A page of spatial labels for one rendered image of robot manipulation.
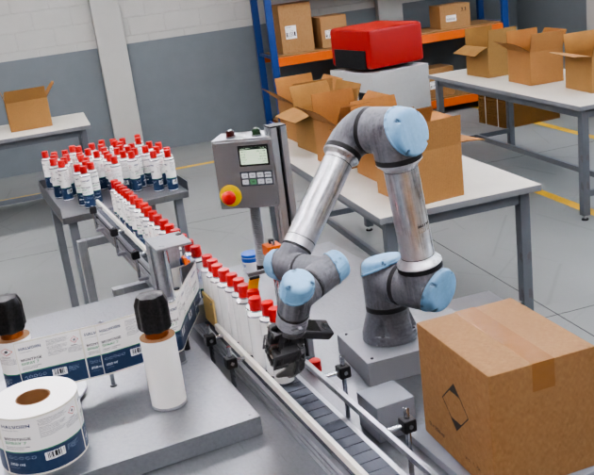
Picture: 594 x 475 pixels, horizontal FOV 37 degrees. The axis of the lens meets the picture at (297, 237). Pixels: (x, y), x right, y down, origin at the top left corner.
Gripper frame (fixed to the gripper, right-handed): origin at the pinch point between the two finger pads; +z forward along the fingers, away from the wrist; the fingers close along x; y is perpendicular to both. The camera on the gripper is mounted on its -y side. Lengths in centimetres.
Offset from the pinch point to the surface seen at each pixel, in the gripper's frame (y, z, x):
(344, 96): -150, 116, -237
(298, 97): -141, 142, -274
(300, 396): -0.3, 3.3, 5.2
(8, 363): 63, 11, -35
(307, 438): 5.9, -5.0, 21.1
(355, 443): -1.7, -10.2, 28.7
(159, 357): 29.6, -3.0, -13.2
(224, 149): -1, -29, -53
